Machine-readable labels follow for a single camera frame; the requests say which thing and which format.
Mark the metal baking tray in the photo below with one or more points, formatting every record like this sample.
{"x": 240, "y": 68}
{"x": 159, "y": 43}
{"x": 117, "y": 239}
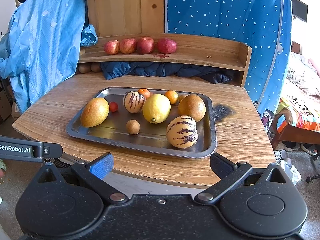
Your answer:
{"x": 152, "y": 137}

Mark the yellow lemon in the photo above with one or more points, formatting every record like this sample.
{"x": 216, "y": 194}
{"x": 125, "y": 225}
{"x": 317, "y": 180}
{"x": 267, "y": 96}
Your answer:
{"x": 156, "y": 109}

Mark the small orange tangerine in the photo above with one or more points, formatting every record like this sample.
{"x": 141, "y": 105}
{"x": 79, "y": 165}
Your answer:
{"x": 145, "y": 92}

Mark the wooden cabinet panel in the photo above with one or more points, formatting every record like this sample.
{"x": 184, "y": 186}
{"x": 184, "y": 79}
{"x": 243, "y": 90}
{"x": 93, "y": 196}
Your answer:
{"x": 124, "y": 17}

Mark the rightmost dark red apple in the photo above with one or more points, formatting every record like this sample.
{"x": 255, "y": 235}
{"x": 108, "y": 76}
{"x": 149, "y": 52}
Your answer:
{"x": 166, "y": 46}

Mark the leftmost red apple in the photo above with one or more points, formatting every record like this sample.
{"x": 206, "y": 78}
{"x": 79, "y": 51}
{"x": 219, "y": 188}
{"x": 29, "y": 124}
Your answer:
{"x": 111, "y": 47}

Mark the brown round pear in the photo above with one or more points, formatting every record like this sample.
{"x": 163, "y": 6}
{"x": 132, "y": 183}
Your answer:
{"x": 193, "y": 106}

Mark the striped pepino melon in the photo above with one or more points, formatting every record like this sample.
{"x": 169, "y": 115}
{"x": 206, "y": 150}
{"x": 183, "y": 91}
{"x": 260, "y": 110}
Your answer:
{"x": 182, "y": 132}
{"x": 133, "y": 102}

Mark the blue polka dot fabric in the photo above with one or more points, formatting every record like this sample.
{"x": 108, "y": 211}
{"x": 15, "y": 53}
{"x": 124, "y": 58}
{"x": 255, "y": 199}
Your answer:
{"x": 264, "y": 25}

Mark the wooden desk shelf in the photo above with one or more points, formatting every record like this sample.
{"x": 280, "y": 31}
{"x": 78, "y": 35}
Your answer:
{"x": 191, "y": 49}

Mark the black office chair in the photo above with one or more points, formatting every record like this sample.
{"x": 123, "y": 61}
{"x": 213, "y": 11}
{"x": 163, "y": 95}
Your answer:
{"x": 315, "y": 175}

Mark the colourful bed blanket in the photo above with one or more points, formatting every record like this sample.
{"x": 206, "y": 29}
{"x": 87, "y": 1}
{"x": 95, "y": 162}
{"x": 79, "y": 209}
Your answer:
{"x": 299, "y": 97}

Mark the yellow-orange mango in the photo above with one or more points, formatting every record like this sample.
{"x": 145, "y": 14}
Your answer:
{"x": 95, "y": 112}

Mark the small brown kiwi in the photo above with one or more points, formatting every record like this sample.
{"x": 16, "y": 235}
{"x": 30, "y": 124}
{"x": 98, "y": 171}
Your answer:
{"x": 133, "y": 127}
{"x": 181, "y": 97}

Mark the small red tomato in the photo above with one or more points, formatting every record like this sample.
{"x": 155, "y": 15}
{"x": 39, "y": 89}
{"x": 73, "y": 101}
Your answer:
{"x": 113, "y": 106}

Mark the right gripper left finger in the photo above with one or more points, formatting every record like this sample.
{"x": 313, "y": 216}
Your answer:
{"x": 91, "y": 176}

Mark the light blue coat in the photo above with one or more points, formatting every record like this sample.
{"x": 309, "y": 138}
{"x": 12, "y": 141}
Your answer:
{"x": 42, "y": 47}

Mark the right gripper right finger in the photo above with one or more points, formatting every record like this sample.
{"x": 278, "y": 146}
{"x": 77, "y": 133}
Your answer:
{"x": 231, "y": 176}

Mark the person's left hand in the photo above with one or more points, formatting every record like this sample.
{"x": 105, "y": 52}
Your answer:
{"x": 3, "y": 168}

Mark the dark blue jacket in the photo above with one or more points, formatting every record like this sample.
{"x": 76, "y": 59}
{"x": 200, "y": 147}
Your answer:
{"x": 112, "y": 70}

